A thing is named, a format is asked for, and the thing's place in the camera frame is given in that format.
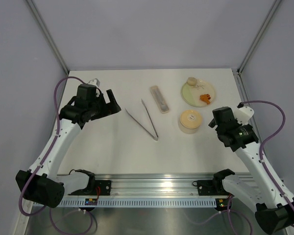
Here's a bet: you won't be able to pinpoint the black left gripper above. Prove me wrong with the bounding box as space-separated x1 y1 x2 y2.
88 90 121 120

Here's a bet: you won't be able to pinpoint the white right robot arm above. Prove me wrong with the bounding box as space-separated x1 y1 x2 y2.
209 105 294 235

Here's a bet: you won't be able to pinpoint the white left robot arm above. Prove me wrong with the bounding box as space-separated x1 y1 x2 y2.
16 84 121 208

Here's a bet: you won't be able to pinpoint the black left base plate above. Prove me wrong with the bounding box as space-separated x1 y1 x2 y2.
69 180 112 196

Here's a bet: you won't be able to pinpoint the white rice ball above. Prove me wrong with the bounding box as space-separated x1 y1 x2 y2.
187 77 197 86

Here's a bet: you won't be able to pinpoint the white slotted cable duct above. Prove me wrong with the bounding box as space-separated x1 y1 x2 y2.
58 198 217 208

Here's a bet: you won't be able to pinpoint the orange fried nugget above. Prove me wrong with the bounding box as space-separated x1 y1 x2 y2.
200 94 211 104

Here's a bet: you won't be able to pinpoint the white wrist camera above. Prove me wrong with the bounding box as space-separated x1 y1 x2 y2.
88 78 100 87
233 104 254 125

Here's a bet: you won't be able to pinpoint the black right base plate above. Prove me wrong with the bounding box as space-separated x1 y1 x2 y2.
192 180 231 196

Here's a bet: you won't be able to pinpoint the beige cutlery case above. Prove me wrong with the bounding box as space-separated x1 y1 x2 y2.
150 86 170 114

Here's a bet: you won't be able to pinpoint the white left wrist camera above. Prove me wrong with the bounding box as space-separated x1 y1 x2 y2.
88 78 100 87

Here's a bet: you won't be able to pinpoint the beige round lid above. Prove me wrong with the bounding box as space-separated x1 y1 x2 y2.
179 110 203 129

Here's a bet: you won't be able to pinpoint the left aluminium frame post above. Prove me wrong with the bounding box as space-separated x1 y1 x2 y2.
24 0 70 75

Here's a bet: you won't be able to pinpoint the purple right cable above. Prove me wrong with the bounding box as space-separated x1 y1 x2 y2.
183 99 294 235

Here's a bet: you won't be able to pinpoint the metal tongs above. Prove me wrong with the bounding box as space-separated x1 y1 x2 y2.
125 99 159 141

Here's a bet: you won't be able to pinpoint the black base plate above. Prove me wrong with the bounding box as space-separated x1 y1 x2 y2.
69 180 112 196
192 180 231 196

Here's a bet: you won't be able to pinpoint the purple cable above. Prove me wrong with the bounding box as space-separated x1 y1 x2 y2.
183 99 294 235
17 76 98 235

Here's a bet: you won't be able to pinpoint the right aluminium frame post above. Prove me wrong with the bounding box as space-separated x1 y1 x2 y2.
237 0 283 75

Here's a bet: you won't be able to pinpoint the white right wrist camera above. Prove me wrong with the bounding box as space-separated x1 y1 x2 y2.
233 104 254 125

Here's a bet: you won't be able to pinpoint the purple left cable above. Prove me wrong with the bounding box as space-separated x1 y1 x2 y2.
17 76 98 235

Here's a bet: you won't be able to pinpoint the pale green plate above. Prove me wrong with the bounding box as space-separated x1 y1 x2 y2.
181 79 216 107

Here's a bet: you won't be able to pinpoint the steel lunch box bowl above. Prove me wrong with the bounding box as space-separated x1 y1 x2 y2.
178 121 201 134

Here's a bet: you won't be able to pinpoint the aluminium rail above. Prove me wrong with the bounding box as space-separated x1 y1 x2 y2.
56 173 254 196

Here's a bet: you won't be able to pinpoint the aluminium frame post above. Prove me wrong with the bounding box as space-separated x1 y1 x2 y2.
24 0 70 75
237 0 283 75

